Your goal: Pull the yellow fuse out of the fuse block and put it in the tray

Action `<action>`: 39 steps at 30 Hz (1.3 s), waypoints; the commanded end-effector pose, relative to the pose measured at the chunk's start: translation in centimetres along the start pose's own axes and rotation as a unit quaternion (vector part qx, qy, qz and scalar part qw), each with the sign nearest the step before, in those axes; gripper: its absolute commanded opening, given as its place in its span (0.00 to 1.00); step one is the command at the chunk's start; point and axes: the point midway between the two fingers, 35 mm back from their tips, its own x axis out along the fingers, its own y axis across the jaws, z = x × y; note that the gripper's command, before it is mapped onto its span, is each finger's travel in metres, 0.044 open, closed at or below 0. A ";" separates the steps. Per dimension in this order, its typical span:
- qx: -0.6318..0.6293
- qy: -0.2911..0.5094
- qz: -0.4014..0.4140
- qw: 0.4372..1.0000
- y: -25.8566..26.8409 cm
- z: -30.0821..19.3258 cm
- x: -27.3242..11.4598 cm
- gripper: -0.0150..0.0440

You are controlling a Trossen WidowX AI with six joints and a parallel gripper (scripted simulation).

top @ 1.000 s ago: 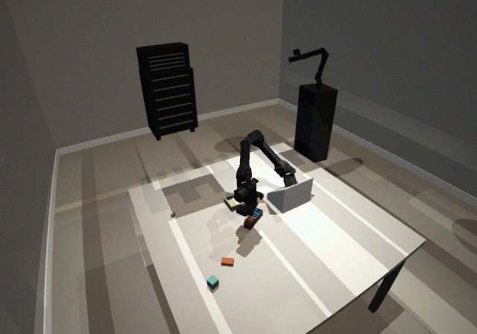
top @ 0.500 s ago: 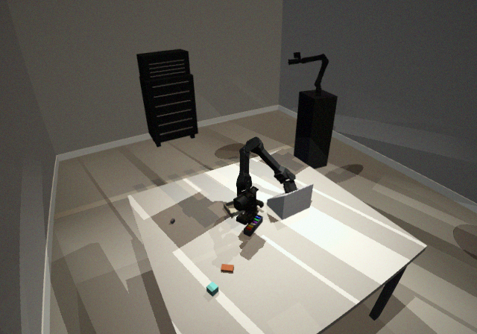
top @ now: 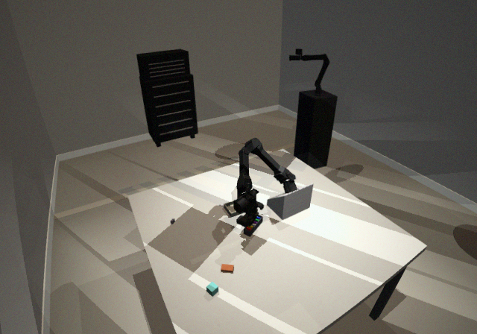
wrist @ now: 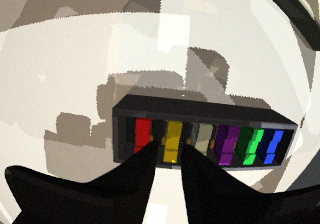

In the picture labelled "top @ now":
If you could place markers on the small teal cube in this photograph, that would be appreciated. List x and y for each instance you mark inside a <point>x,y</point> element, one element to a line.
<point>212,289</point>

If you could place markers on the orange flat block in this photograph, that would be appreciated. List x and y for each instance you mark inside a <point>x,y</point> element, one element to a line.
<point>227,268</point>

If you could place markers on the beige rectangular tray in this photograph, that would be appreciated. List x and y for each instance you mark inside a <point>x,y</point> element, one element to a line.
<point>230,209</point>

